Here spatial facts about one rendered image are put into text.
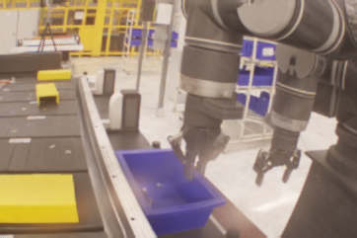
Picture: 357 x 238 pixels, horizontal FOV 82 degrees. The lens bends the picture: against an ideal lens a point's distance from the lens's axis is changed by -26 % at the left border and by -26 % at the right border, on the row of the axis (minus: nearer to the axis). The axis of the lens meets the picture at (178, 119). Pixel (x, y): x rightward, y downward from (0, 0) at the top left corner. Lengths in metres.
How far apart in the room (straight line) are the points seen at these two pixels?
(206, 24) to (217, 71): 0.08
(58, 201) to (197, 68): 0.30
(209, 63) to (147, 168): 0.31
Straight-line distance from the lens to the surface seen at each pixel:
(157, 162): 0.64
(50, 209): 0.32
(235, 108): 0.43
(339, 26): 0.43
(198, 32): 0.45
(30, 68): 1.35
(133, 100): 0.91
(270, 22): 0.32
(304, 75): 0.58
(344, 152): 0.90
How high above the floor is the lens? 1.23
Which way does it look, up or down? 19 degrees down
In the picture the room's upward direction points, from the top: 7 degrees clockwise
